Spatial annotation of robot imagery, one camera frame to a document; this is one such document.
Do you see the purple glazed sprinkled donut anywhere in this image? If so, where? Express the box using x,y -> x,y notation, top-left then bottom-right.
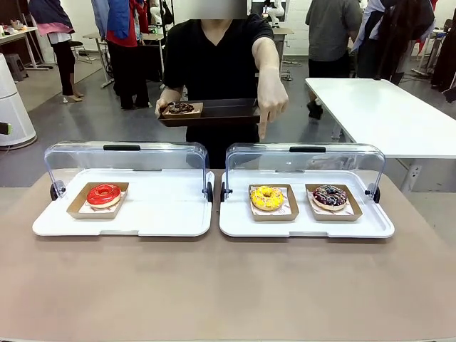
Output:
312,184 -> 348,211

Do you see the bystander in red blue jacket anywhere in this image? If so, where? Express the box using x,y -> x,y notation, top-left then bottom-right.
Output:
90,0 -> 150,110

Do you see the bystander in dark coat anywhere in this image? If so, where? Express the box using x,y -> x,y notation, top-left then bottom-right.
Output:
356,0 -> 436,86

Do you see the red glazed donut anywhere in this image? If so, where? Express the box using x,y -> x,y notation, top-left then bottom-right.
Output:
66,182 -> 130,219
86,183 -> 122,209

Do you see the white background desk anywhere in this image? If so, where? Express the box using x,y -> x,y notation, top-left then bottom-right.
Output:
0,26 -> 54,71

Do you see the person's black shirt torso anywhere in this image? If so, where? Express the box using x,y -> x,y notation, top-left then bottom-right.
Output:
162,14 -> 275,168

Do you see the chocolate sprinkled donut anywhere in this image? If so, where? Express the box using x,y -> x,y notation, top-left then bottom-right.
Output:
305,183 -> 364,222

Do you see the clear display case lid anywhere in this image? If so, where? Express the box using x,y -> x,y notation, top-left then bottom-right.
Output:
225,142 -> 386,200
43,140 -> 209,200

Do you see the person's right hand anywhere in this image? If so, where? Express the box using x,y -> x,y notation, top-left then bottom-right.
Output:
155,98 -> 178,117

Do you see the person's left hand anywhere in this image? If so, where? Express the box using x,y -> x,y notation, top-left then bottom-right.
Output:
256,83 -> 289,140

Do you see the white rectangular table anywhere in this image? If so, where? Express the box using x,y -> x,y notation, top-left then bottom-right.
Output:
305,77 -> 456,193

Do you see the yellow glazed donut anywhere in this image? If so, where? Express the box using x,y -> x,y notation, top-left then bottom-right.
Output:
248,184 -> 300,222

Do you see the bystander in navy pink top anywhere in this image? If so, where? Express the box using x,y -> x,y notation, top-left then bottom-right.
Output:
28,0 -> 86,103

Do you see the bystander in grey shirt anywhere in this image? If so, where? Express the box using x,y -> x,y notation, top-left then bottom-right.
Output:
305,0 -> 363,120

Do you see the white printed paper liner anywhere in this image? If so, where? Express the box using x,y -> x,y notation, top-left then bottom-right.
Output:
309,188 -> 353,216
251,187 -> 290,217
78,190 -> 128,214

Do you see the white display case tray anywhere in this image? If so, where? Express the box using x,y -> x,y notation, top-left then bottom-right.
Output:
31,167 -> 214,238
219,169 -> 395,239

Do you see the yellow sprinkled donut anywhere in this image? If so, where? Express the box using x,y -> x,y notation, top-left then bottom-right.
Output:
251,185 -> 285,212

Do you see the dark brown serving tray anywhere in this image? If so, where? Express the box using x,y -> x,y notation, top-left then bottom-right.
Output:
157,98 -> 263,128

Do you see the grey plastic stool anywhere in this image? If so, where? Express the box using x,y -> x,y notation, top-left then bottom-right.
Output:
3,53 -> 29,83

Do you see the person's left forearm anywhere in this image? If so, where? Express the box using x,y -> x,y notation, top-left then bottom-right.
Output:
252,35 -> 283,89

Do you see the white round air purifier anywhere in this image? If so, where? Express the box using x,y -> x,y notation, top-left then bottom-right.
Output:
0,53 -> 38,147

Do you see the chocolate donut with nut bits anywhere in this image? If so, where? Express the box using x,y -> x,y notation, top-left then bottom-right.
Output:
167,102 -> 195,115

